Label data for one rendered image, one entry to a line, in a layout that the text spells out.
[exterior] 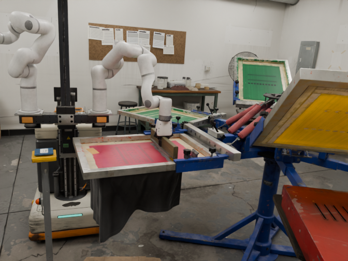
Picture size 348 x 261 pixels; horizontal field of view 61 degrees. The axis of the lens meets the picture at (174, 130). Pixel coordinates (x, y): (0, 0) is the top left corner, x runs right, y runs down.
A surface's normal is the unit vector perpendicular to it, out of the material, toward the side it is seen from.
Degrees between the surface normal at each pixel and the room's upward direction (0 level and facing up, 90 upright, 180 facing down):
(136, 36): 88
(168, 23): 90
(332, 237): 0
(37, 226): 90
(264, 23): 90
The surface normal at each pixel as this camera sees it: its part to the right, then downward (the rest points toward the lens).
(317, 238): 0.07, -0.96
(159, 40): 0.37, 0.24
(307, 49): -0.92, 0.04
